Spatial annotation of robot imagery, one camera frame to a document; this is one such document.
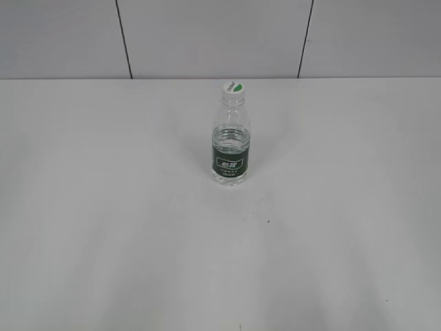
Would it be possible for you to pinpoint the white green bottle cap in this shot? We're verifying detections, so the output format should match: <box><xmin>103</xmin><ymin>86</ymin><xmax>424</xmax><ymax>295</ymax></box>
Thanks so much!
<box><xmin>222</xmin><ymin>81</ymin><xmax>245</xmax><ymax>102</ymax></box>

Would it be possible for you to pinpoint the clear plastic water bottle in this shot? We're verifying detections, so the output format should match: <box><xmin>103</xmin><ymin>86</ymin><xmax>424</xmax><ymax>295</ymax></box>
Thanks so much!
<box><xmin>212</xmin><ymin>94</ymin><xmax>251</xmax><ymax>186</ymax></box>

